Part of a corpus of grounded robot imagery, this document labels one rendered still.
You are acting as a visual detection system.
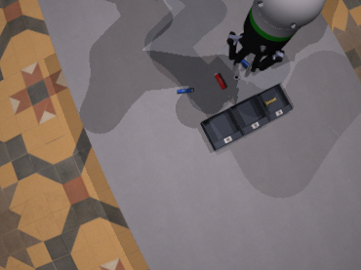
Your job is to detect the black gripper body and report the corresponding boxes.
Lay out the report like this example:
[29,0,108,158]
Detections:
[239,33,276,56]

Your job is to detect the dark grey rack of three bins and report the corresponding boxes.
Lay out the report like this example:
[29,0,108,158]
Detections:
[200,84,293,151]

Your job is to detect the red battery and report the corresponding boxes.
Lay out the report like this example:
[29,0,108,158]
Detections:
[215,73,226,90]

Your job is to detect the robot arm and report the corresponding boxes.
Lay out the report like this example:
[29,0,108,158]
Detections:
[243,0,326,53]

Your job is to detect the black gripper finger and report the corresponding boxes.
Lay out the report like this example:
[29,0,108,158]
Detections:
[227,31,250,73]
[245,50,285,77]

